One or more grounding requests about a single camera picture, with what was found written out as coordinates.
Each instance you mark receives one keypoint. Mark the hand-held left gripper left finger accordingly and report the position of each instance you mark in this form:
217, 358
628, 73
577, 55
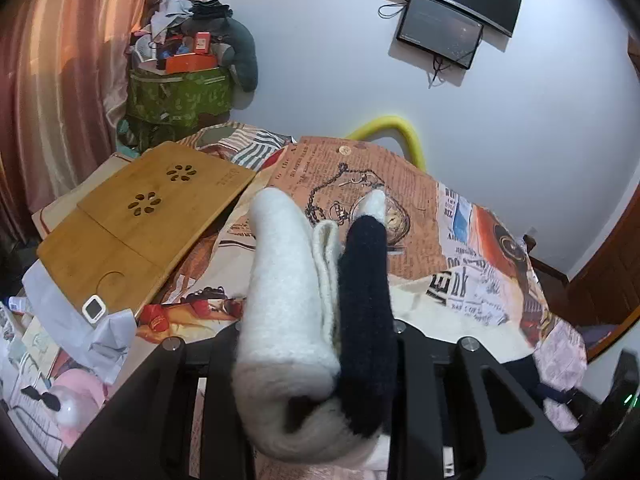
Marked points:
220, 400

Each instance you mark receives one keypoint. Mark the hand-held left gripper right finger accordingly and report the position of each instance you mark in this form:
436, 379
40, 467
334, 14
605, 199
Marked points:
415, 390

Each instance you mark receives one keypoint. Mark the navy and white striped sweater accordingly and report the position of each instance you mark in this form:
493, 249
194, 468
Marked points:
295, 310

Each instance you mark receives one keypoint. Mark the pile of clothes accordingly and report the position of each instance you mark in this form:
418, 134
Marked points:
172, 10

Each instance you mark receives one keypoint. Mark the wooden door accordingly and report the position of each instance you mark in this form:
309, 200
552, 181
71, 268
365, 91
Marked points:
610, 280

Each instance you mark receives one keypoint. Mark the grey cloth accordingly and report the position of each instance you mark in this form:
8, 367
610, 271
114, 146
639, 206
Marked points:
95, 345

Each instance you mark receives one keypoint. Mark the wooden baseboard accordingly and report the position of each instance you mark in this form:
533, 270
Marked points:
550, 270

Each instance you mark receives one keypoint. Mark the printed bedsheet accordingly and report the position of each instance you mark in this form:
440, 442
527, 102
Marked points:
450, 240

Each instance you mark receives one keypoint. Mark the small white device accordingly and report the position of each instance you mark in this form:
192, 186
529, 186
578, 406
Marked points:
94, 308

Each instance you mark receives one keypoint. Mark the bamboo lap desk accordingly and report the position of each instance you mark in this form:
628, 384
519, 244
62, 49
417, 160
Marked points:
120, 240

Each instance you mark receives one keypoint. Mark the scattered papers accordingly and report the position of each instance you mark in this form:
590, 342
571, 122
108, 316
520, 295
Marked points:
30, 350

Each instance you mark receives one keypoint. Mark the yellow foam tube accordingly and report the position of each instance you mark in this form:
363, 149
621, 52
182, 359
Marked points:
400, 127

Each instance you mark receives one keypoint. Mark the green patterned storage box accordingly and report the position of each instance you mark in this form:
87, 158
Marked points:
180, 95

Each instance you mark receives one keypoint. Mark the flat orange box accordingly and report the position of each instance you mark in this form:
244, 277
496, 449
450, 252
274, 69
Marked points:
192, 63

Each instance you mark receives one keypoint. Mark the grey plush toy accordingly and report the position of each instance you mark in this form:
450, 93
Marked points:
242, 52

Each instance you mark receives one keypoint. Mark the small red box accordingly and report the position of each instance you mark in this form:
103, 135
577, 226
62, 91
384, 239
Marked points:
202, 43

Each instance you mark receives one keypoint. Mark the small black monitor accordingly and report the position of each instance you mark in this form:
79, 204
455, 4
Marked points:
440, 30

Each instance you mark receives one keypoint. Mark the orange striped curtain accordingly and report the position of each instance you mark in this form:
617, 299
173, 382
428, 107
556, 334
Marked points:
65, 70

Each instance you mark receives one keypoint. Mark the wooden bed post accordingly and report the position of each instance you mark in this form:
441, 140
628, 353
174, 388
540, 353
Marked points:
530, 246

